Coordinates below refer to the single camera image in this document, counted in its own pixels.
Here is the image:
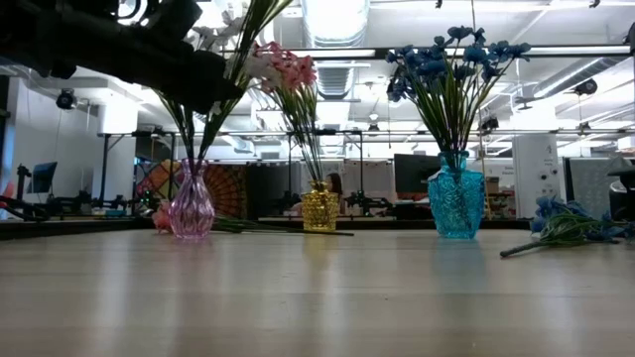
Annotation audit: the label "shelf rack with boxes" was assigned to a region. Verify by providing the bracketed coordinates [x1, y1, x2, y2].
[483, 176, 515, 219]

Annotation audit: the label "yellow glass vase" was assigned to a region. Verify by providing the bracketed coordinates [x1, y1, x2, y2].
[301, 178, 339, 233]

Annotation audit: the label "white pillar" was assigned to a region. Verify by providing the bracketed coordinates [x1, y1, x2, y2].
[512, 133, 563, 220]

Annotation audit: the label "grey acoustic panel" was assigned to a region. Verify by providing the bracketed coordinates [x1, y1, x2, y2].
[568, 157, 619, 205]

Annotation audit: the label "black monitor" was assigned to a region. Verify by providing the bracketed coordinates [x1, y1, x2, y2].
[394, 153, 442, 195]

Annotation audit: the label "black metal gantry frame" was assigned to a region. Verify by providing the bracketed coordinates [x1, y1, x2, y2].
[96, 127, 368, 209]

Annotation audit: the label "black aluminium table frame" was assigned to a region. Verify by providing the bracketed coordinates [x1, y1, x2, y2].
[0, 216, 530, 243]

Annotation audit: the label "black ceiling spotlight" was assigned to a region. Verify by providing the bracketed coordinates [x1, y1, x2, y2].
[572, 77, 599, 98]
[55, 87, 78, 111]

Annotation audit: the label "orange patterned tapestry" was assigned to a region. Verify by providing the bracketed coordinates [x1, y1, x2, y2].
[134, 158, 249, 220]

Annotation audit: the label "small monitor blue screen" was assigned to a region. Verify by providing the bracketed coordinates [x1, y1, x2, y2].
[27, 161, 59, 195]

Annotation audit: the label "blue artificial flower bunch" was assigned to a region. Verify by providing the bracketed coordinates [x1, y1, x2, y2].
[384, 33, 477, 156]
[499, 194, 635, 259]
[436, 25, 532, 156]

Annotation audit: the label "teal glass vase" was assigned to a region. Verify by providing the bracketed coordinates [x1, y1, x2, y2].
[427, 150, 486, 240]

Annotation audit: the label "silver ventilation duct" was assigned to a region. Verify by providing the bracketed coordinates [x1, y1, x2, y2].
[301, 0, 372, 155]

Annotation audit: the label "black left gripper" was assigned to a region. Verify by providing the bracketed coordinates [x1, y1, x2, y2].
[106, 0, 245, 114]

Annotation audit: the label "pink artificial flower bunch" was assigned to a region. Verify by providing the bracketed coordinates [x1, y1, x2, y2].
[250, 42, 323, 183]
[277, 49, 326, 183]
[151, 200, 356, 237]

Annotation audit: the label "pink glass vase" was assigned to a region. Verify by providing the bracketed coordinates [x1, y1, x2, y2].
[168, 157, 216, 242]

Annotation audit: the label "person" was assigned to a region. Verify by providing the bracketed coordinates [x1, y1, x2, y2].
[324, 172, 344, 215]

